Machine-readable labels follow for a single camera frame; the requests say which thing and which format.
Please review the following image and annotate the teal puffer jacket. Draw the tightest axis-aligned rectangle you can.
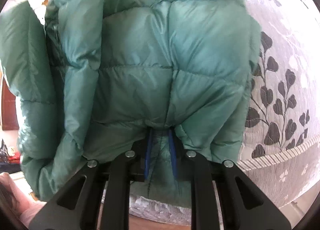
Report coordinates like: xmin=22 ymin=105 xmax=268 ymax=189
xmin=1 ymin=0 xmax=260 ymax=208

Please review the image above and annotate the grey floral quilted bedspread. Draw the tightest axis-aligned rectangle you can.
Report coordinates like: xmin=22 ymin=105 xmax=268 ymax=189
xmin=106 ymin=0 xmax=320 ymax=227

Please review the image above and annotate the dark red wooden furniture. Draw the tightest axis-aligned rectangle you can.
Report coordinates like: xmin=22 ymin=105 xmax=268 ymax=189
xmin=1 ymin=76 xmax=19 ymax=131

